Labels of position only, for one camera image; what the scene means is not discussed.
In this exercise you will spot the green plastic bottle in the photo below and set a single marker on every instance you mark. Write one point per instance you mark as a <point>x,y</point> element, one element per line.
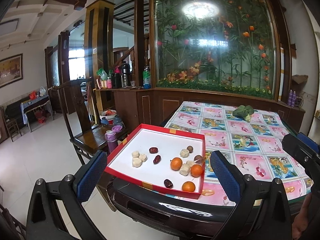
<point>146,78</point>

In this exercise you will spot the dark red jujube date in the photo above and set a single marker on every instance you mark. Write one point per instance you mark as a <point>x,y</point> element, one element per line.
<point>157,159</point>

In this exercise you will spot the purple bottle pair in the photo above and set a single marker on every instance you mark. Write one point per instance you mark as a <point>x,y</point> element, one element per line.
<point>291,98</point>

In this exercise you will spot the red gift box lid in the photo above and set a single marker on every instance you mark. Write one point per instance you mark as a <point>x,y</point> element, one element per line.
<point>149,175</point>

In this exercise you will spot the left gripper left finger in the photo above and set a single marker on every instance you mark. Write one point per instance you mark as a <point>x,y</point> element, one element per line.
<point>76,189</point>

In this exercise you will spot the black thermos flask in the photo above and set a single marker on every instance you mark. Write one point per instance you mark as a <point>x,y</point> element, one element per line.
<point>125,74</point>

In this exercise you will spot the purple thermos bottle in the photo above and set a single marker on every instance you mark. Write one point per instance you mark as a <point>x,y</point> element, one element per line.
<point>111,138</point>

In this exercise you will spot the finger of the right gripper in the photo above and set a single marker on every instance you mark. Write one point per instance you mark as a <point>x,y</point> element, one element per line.
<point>313,145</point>

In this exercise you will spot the side table with cloth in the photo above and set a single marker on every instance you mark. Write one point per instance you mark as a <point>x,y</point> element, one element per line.
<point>32,105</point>

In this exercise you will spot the green leafy vegetable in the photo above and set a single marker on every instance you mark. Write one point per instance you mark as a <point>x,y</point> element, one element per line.
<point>244,112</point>

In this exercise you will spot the purple thermos lid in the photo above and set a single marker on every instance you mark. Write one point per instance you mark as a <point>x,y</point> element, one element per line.
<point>117,128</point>

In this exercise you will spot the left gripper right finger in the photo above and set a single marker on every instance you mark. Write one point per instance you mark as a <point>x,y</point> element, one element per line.
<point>239,189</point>

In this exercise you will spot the fruit pattern tablecloth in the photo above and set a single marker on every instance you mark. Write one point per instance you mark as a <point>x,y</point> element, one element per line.
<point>254,146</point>

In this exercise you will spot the orange tangerine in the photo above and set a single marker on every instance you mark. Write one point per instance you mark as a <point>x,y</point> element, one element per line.
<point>196,170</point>
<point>188,186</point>
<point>176,163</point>

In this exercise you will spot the framed wall painting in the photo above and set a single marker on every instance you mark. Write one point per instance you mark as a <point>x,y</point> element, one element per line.
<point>11,70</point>

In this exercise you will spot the brown round fruit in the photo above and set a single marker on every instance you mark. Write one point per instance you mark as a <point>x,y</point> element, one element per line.
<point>190,149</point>
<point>198,159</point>

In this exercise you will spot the dark wooden chair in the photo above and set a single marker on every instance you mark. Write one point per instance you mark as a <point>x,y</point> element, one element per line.
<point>92,136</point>

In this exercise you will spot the glass flower display cabinet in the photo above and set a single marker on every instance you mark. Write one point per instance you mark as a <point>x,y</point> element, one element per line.
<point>216,45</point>

